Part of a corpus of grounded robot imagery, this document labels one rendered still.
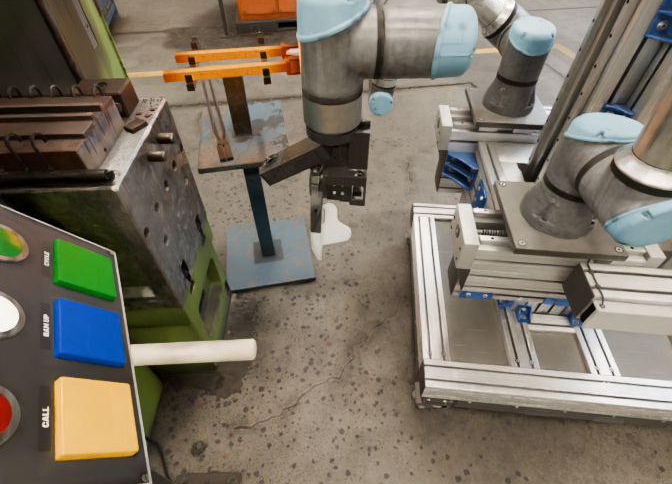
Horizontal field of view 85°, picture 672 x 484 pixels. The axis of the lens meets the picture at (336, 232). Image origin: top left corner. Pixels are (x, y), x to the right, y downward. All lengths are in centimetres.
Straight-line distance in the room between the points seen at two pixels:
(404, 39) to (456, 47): 6
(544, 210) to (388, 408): 90
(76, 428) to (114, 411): 4
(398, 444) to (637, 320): 82
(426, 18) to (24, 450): 53
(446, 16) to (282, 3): 403
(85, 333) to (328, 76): 39
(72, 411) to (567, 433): 148
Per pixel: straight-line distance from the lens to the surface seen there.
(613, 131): 80
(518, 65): 123
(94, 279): 57
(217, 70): 116
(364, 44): 43
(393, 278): 174
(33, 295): 51
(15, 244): 55
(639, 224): 71
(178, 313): 120
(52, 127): 97
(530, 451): 156
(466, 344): 139
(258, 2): 444
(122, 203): 88
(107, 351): 50
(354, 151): 51
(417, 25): 44
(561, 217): 88
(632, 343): 166
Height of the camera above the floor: 139
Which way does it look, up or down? 47 degrees down
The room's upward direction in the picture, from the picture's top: straight up
